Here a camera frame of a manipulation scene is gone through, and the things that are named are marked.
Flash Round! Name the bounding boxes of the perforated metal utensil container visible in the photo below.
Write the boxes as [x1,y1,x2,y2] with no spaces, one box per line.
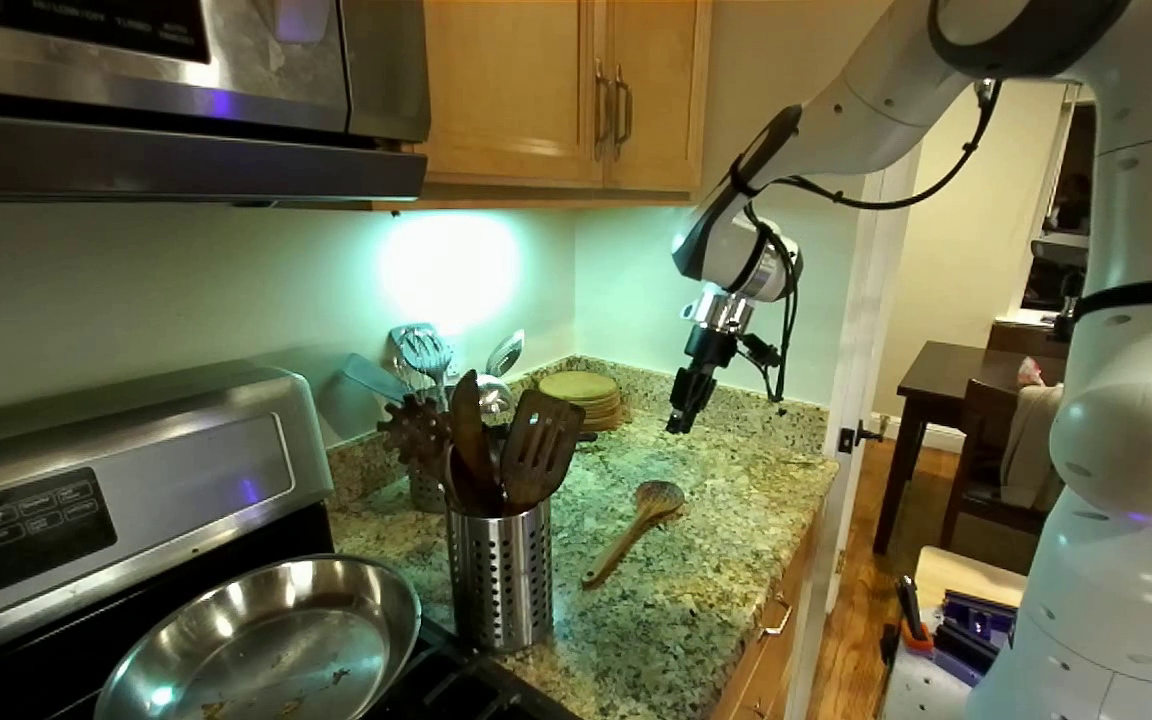
[450,505,554,652]

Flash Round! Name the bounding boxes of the dark wooden side table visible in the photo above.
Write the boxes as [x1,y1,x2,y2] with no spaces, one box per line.
[874,338,1043,555]

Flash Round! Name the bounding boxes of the perforated wooden spoon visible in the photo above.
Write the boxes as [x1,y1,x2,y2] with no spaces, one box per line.
[585,479,683,587]

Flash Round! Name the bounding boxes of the wooden upper cabinet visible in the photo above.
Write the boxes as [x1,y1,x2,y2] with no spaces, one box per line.
[425,0,711,199]

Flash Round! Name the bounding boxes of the slotted wooden spatula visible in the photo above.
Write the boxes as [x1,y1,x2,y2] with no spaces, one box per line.
[501,387,585,507]

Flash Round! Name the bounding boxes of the stainless steel gas stove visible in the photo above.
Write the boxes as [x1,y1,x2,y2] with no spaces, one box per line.
[0,363,575,720]

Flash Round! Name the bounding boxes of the stainless steel microwave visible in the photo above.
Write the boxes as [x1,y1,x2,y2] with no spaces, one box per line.
[0,0,431,205]

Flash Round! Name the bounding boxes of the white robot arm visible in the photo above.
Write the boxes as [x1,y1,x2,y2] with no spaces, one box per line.
[668,0,1152,720]

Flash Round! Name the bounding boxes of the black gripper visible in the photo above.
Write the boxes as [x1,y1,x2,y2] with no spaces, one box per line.
[665,292,752,431]

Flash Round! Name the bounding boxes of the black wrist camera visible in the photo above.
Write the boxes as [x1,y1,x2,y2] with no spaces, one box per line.
[739,335,784,369]

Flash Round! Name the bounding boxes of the blue slotted turner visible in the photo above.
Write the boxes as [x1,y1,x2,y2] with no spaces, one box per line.
[390,322,452,382]

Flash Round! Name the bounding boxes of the steel frying pan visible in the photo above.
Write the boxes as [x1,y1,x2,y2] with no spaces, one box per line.
[92,555,422,720]

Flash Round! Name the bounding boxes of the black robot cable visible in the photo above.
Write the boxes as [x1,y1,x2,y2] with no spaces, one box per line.
[732,77,1009,407]

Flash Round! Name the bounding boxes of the wooden base cabinet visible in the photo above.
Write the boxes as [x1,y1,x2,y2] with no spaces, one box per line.
[707,520,822,720]

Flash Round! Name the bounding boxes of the dark wooden spatula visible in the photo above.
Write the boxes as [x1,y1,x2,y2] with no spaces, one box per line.
[450,370,505,516]

